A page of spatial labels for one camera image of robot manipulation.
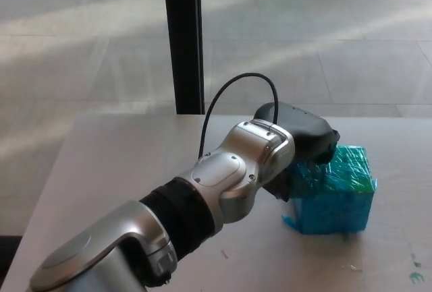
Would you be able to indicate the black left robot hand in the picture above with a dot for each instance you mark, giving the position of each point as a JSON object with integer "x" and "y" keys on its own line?
{"x": 303, "y": 133}

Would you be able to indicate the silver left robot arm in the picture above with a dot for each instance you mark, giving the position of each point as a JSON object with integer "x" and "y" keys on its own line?
{"x": 168, "y": 214}

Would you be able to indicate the big blue-green taped cube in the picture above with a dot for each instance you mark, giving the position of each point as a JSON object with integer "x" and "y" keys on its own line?
{"x": 337, "y": 207}

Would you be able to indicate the black vertical window post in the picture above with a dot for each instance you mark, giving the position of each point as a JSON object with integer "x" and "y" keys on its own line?
{"x": 184, "y": 39}

